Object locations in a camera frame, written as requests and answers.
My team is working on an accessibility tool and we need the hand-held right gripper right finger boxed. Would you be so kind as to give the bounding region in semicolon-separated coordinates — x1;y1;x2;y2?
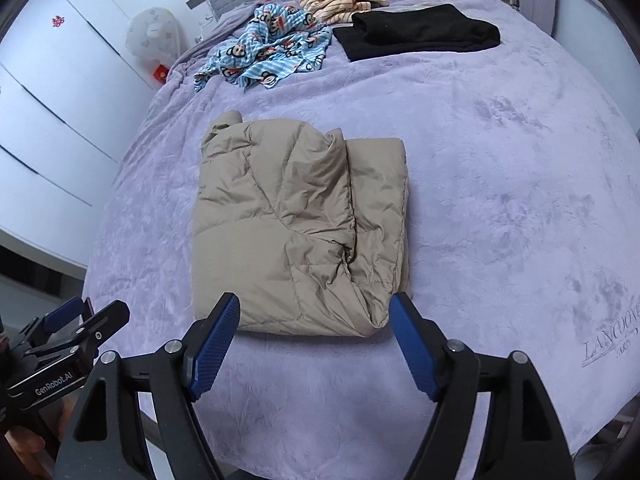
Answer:
388;292;573;480

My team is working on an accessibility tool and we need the beige puffer jacket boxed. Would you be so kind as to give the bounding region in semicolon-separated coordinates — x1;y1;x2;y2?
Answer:
192;111;412;338

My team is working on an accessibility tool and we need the white covered fan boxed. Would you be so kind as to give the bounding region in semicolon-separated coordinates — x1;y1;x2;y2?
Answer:
125;6;182;66

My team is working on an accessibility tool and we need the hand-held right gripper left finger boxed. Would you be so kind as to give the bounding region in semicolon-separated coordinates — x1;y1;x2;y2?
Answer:
54;291;242;480

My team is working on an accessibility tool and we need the person's left hand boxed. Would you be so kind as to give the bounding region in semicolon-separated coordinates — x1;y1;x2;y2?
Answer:
0;427;53;480

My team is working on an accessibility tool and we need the purple plush blanket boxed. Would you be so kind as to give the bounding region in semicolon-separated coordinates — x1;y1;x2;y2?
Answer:
80;0;640;461

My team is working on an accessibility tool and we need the blue cartoon printed cloth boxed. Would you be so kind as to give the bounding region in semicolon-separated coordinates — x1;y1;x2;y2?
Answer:
194;2;335;93

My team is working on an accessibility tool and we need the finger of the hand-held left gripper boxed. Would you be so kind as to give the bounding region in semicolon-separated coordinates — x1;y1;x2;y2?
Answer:
20;296;96;348
50;300;132;363

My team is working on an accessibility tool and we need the black folded garment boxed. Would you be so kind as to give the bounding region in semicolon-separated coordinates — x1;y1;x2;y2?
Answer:
332;3;501;63

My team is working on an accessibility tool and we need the white wardrobe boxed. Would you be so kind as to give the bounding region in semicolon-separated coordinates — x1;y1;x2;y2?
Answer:
0;0;161;266

